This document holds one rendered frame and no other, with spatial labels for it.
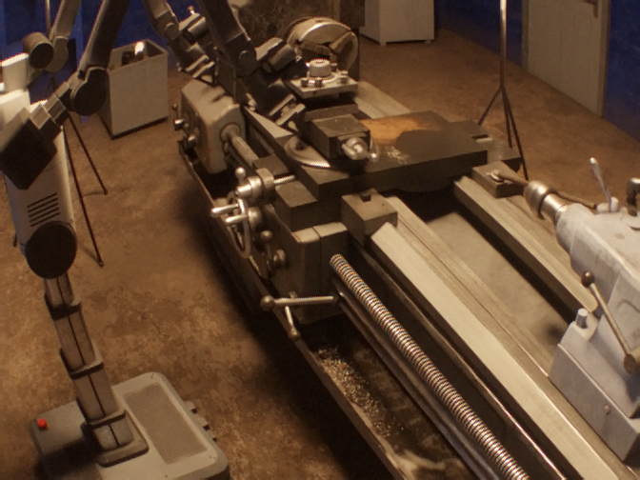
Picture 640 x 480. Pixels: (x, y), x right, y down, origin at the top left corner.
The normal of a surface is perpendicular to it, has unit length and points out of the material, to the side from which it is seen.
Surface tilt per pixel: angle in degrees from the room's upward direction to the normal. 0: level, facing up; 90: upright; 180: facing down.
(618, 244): 0
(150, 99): 90
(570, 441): 36
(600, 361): 62
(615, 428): 90
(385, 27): 90
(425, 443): 0
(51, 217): 100
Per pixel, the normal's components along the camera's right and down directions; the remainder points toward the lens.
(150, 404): 0.00, -0.82
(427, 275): -0.53, -0.52
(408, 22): 0.43, 0.51
